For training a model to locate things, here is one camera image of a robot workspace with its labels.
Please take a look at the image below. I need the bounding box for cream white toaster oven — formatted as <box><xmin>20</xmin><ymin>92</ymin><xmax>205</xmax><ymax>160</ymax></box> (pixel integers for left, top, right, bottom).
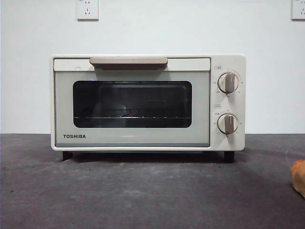
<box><xmin>50</xmin><ymin>54</ymin><xmax>246</xmax><ymax>164</ymax></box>

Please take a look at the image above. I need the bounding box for glass oven door with handle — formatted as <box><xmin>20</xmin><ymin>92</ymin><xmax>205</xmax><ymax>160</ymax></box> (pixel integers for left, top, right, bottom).
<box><xmin>53</xmin><ymin>57</ymin><xmax>212</xmax><ymax>148</ymax></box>

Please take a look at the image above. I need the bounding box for white wall socket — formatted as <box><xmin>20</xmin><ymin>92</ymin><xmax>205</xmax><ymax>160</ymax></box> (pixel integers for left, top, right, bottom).
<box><xmin>291</xmin><ymin>0</ymin><xmax>305</xmax><ymax>21</ymax></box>
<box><xmin>76</xmin><ymin>0</ymin><xmax>99</xmax><ymax>21</ymax></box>

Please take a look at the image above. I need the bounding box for metal wire oven rack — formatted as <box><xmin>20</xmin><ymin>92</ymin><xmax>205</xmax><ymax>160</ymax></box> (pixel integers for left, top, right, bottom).
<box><xmin>73</xmin><ymin>108</ymin><xmax>191</xmax><ymax>119</ymax></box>

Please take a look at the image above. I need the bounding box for golden brown bread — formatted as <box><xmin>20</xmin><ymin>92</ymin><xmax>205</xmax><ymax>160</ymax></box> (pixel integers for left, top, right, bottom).
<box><xmin>290</xmin><ymin>160</ymin><xmax>305</xmax><ymax>191</ymax></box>

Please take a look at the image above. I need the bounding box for cream round oven knob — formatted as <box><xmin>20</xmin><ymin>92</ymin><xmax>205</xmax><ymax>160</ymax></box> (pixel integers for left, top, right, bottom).
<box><xmin>218</xmin><ymin>73</ymin><xmax>240</xmax><ymax>94</ymax></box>
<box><xmin>217</xmin><ymin>113</ymin><xmax>239</xmax><ymax>135</ymax></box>

